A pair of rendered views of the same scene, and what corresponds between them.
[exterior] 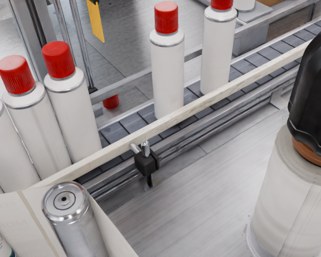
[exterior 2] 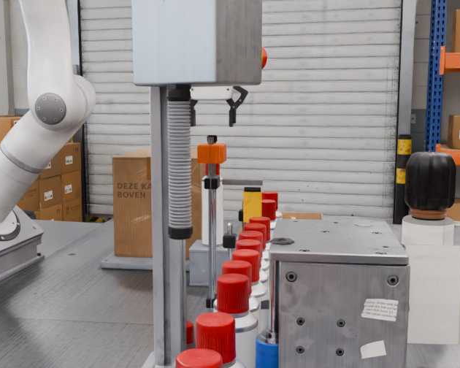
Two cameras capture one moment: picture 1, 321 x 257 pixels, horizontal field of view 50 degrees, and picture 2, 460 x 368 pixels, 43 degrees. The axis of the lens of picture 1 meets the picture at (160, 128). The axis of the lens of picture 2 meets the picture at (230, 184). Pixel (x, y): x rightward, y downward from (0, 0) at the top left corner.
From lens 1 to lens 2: 0.85 m
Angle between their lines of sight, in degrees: 57
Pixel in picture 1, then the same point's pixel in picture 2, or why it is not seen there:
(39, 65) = (180, 274)
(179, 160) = not seen: hidden behind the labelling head
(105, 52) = (108, 320)
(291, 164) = (429, 223)
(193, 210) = not seen: hidden behind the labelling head
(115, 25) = (78, 303)
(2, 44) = not seen: outside the picture
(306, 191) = (442, 234)
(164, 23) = (272, 211)
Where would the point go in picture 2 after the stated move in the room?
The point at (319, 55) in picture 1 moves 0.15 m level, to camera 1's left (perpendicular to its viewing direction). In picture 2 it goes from (424, 160) to (382, 168)
